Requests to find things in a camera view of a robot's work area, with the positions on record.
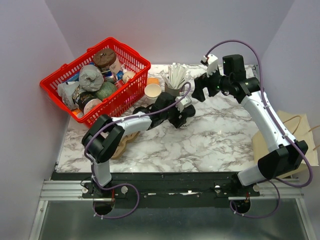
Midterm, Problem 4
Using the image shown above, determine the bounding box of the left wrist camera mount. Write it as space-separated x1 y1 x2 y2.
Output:
175 96 192 112

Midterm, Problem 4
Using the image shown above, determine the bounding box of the grey straw holder cup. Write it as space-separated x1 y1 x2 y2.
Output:
164 83 185 97

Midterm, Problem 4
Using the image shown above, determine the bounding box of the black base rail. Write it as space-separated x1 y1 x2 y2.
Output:
82 172 260 209

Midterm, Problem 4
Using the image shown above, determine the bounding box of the white crumpled paper wrapper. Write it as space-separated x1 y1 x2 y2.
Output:
57 81 80 110

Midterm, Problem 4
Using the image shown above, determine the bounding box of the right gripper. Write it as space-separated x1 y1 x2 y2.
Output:
191 64 232 102

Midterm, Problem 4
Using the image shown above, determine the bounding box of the cardboard cup carrier tray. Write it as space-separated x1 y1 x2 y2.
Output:
111 131 140 160

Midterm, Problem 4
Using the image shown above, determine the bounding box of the orange sponge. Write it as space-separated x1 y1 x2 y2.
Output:
146 77 160 85

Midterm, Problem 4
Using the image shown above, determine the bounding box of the black printed paper cup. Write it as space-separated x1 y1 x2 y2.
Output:
72 91 102 115

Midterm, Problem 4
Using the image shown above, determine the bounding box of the white paper cup stack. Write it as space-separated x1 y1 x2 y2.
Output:
144 83 162 105

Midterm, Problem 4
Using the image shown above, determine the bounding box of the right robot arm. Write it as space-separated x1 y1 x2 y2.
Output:
191 54 308 196

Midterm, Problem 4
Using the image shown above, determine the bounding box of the white paper straws bundle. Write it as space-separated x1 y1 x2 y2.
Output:
160 62 191 90

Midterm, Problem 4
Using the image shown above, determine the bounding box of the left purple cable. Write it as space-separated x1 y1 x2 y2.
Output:
83 81 192 220

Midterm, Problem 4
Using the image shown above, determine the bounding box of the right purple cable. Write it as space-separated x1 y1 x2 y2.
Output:
200 39 314 219

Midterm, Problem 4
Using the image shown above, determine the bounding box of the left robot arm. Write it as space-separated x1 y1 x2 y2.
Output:
81 92 196 198

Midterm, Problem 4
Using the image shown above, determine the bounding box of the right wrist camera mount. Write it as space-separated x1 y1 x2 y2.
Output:
200 54 219 78

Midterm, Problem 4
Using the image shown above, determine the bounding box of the green avocado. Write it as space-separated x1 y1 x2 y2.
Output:
95 82 118 101

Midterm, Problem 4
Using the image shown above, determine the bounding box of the brown lidded ice cream tub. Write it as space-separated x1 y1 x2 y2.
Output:
92 48 117 69

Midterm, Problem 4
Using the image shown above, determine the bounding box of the purple cable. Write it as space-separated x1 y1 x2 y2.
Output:
200 39 314 219
83 81 192 220

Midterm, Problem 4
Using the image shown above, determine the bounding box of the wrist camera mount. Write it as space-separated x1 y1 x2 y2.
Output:
175 96 192 112
200 54 219 78

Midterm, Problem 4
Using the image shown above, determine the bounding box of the brown paper bag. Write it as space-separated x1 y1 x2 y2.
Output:
251 109 320 180

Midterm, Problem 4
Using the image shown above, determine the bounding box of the red plastic basket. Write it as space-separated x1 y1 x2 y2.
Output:
39 37 151 127

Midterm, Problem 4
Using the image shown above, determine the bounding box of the black coffee cup lid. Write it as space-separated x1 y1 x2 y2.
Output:
184 104 196 118

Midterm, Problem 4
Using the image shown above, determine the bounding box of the grey crumpled paper bag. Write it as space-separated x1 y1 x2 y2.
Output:
78 64 104 92

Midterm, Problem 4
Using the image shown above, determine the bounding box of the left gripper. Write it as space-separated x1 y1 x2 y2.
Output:
160 97 189 129

